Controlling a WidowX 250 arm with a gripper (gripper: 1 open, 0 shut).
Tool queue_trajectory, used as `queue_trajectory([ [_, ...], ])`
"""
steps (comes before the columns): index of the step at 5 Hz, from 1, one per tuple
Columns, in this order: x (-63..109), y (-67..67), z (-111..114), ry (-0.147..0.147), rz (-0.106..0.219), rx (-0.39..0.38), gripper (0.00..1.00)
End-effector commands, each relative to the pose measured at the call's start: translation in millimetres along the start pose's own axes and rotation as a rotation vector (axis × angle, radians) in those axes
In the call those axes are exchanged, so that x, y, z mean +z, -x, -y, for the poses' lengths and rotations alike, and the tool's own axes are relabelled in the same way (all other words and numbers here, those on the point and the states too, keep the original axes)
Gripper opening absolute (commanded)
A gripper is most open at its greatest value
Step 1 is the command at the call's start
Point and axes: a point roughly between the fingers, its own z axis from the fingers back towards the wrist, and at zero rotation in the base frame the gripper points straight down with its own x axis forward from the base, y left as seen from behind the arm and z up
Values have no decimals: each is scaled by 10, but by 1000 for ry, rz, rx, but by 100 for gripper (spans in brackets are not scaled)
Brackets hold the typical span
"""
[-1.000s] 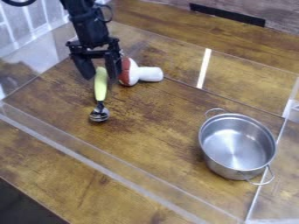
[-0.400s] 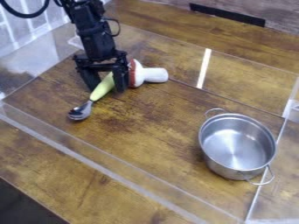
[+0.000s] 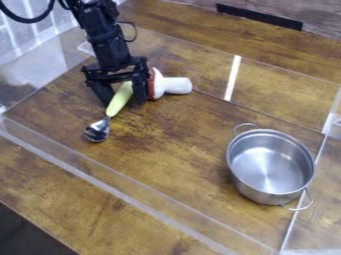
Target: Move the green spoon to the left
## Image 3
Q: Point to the clear acrylic triangle stand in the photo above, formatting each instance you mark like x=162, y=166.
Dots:
x=86, y=48

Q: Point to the green handled metal spoon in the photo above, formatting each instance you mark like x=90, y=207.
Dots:
x=98, y=131

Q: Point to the stainless steel pot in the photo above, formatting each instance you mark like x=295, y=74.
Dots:
x=272, y=167

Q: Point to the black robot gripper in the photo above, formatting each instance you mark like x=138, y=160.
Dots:
x=117, y=65

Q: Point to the clear acrylic enclosure wall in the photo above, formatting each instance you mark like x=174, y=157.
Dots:
x=150, y=191

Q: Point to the red white plush mushroom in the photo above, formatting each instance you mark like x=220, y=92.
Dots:
x=162, y=85

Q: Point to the black bar on table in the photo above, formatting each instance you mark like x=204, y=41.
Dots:
x=245, y=12

